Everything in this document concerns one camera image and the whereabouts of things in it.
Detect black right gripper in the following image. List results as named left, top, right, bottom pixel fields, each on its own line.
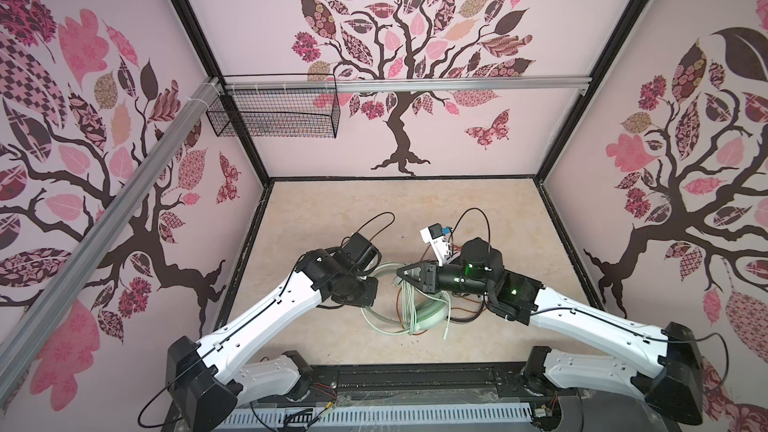
left=397, top=257, right=492, bottom=298

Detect mint green headphone cable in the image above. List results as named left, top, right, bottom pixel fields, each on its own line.
left=359, top=262, right=454, bottom=341

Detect mint green headphones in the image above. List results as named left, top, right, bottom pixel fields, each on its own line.
left=361, top=262, right=452, bottom=340

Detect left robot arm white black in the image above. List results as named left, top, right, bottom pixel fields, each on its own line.
left=165, top=233, right=381, bottom=431

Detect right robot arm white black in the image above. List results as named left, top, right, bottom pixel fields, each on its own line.
left=396, top=238, right=704, bottom=426

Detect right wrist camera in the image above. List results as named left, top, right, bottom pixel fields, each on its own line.
left=420, top=223, right=458, bottom=266

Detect white slotted cable duct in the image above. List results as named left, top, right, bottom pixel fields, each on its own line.
left=217, top=403, right=533, bottom=431

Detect black wire mesh basket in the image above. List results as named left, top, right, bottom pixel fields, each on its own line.
left=206, top=72, right=341, bottom=139

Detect rear aluminium rail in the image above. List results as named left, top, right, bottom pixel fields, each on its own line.
left=223, top=74, right=592, bottom=95

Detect aluminium rail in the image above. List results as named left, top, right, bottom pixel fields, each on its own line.
left=1, top=77, right=221, bottom=401
left=223, top=74, right=592, bottom=95

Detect left aluminium rail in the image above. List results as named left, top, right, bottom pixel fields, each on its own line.
left=1, top=77, right=221, bottom=401

